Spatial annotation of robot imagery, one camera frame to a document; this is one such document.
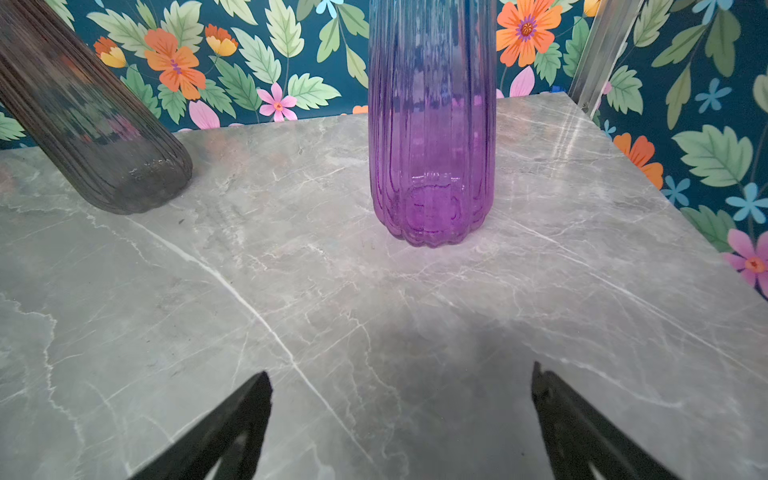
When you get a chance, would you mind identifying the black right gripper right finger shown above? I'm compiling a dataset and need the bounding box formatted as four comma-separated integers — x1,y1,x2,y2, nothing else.
531,362,677,479

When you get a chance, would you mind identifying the smoky brown ribbed glass vase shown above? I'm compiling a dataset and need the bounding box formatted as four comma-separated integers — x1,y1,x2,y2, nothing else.
1,1,193,215

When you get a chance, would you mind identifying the aluminium frame post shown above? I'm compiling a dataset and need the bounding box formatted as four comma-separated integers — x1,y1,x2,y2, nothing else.
568,0,642,117

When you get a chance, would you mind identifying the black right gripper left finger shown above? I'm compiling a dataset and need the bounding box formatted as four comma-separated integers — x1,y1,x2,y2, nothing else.
133,371,273,480

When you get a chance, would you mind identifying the purple ribbed glass vase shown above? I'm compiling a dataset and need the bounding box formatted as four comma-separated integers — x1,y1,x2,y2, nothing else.
368,1,497,248

